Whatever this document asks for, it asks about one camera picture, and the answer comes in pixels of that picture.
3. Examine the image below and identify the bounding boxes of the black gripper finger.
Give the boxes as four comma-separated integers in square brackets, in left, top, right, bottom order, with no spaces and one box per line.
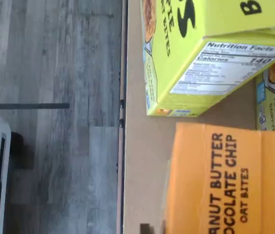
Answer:
[139,222,158,234]

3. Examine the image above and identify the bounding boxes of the orange Bobo's peanut butter box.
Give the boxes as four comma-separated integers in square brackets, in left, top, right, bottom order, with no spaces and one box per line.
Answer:
[162,121,275,234]

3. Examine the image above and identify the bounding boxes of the wooden shelf board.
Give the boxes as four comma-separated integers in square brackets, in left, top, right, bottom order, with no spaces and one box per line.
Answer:
[123,0,275,234]

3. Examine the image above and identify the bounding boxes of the black floor tape strip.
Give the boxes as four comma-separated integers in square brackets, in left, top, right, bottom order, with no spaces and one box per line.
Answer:
[0,103,70,110]

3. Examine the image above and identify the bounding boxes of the black metal shelf frame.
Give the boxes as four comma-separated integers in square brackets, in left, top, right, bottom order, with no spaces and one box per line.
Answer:
[116,0,129,234]

